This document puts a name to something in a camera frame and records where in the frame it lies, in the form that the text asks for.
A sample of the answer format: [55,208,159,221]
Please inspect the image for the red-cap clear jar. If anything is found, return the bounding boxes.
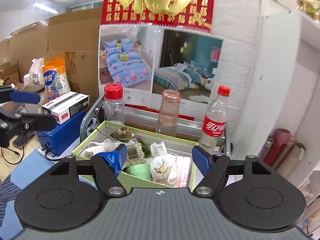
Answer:
[103,83,125,125]

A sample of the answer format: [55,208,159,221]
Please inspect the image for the white orange detergent bag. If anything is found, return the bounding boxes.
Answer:
[42,57,71,101]

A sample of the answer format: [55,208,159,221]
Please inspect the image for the striped dark cloth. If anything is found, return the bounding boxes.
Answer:
[1,175,22,226]

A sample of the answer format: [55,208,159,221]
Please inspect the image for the green cardboard box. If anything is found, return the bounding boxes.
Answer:
[72,121,196,190]

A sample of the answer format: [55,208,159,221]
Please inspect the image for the cotton swab bag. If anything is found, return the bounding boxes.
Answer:
[123,142,146,169]

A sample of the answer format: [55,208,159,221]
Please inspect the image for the cola bottle red label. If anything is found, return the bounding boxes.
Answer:
[198,86,231,155]

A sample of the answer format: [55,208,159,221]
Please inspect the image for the blue sealer machine box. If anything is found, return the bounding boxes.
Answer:
[37,111,85,157]

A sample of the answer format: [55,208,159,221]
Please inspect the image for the white and pink socks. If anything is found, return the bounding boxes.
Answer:
[150,141,178,187]

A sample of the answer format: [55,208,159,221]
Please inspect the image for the smartphone pink case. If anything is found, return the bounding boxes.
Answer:
[12,131,34,149]

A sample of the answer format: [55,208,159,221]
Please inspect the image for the white black carton box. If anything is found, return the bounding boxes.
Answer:
[42,92,89,125]

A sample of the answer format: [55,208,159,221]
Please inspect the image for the red gold fortune poster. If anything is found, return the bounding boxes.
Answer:
[101,0,214,33]

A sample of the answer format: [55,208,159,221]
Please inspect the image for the black power cable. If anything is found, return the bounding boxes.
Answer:
[0,132,28,166]

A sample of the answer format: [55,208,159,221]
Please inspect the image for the bedding poster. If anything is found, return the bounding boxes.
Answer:
[98,25,223,118]

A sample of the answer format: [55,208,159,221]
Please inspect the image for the green towel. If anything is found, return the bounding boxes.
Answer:
[125,163,152,181]

